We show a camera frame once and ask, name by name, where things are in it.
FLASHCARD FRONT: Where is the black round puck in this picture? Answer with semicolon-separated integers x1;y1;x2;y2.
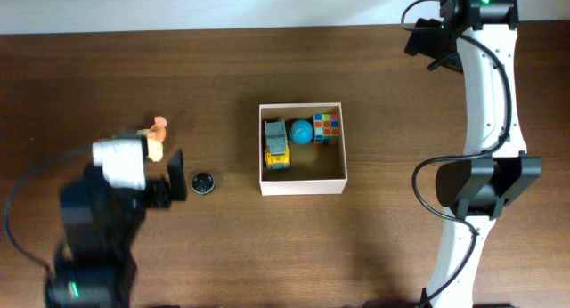
191;172;216;195

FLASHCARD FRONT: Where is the yellow grey toy truck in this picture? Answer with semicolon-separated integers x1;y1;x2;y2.
265;120;291;169

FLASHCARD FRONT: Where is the blue toy ball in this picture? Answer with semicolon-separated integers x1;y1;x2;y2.
289;119;314;145

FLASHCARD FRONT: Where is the multicolour puzzle cube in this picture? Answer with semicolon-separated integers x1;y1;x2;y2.
313;113;340;145

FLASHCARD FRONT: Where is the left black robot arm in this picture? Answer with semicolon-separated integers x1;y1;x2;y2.
45;150;188;307

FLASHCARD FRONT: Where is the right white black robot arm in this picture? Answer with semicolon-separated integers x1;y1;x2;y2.
401;0;542;307

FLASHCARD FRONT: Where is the white open cardboard box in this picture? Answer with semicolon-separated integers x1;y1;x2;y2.
258;102;348;196

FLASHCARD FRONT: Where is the right black cable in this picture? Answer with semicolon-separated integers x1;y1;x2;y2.
399;0;514;308

